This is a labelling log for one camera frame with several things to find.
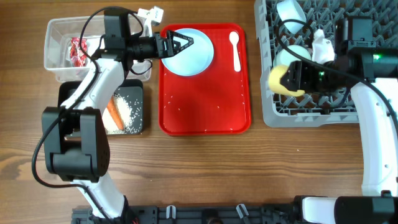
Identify yellow plastic cup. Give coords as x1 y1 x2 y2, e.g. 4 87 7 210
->
268 65 305 97

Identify black food waste tray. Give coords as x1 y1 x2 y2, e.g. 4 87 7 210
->
57 78 144 136

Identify red snack wrapper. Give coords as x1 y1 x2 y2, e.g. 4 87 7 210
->
69 37 87 67

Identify orange carrot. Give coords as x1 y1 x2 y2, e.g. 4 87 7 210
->
107 97 124 130

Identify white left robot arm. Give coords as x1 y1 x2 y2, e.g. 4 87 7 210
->
32 30 194 223

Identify grey dishwasher rack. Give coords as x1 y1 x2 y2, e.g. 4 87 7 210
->
254 0 397 128

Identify white plastic spoon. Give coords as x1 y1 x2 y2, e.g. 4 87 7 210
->
229 31 241 72

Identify light blue bowl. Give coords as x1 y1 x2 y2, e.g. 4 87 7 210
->
276 0 306 34

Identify red serving tray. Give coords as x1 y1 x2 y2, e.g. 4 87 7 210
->
158 23 251 136

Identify clear plastic waste bin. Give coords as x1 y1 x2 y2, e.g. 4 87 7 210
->
44 13 153 83

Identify light blue plate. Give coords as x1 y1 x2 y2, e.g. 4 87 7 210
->
162 28 215 77

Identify green bowl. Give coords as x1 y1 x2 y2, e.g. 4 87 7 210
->
272 44 312 68

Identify pile of white rice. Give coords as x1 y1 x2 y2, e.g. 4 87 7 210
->
102 95 143 135

